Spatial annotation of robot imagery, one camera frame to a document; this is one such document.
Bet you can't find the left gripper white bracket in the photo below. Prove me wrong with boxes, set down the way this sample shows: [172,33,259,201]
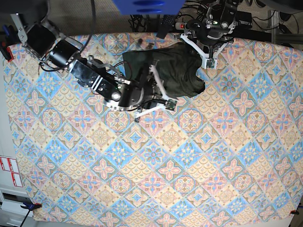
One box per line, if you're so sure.
[174,29,234,69]

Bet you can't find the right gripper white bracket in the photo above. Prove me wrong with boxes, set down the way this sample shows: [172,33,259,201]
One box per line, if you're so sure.
[118,63,178,123]

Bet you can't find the dark green long-sleeve shirt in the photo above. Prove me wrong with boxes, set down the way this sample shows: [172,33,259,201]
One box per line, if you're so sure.
[123,42,205,97]

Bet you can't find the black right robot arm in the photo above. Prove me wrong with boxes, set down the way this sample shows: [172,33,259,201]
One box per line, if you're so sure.
[3,0,178,121]

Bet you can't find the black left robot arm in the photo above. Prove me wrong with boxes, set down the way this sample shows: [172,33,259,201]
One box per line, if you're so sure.
[175,0,252,69]

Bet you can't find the black power strip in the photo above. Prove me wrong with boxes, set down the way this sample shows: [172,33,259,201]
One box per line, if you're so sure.
[175,20,201,31]

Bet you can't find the black power adapter box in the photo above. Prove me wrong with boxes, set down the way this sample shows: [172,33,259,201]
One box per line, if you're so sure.
[236,11,252,27]

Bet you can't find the black remote control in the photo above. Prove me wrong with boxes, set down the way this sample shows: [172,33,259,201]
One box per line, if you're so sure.
[156,15,177,39]

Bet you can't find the blue plastic box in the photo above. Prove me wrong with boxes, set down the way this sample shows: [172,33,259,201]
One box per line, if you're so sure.
[113,0,185,15]

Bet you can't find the patterned pastel tablecloth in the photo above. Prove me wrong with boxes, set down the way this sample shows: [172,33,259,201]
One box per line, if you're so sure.
[3,39,303,227]

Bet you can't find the blue clamp upper left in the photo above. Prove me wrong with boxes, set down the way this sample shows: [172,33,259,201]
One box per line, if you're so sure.
[0,25,16,62]

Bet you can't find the blue clamp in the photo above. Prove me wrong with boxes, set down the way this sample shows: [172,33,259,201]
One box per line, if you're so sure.
[0,25,16,62]
[20,202,43,227]

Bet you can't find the red and white labels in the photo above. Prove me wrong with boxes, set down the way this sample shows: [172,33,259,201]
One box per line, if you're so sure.
[0,156,23,187]

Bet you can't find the blue clamp lower left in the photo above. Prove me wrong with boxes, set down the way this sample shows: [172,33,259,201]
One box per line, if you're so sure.
[20,202,43,227]

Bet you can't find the orange clamp lower right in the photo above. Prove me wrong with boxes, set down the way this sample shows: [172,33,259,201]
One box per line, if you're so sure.
[290,210,300,215]

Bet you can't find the grey cabinet lower left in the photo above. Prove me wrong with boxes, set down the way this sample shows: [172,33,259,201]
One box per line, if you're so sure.
[0,188,30,227]

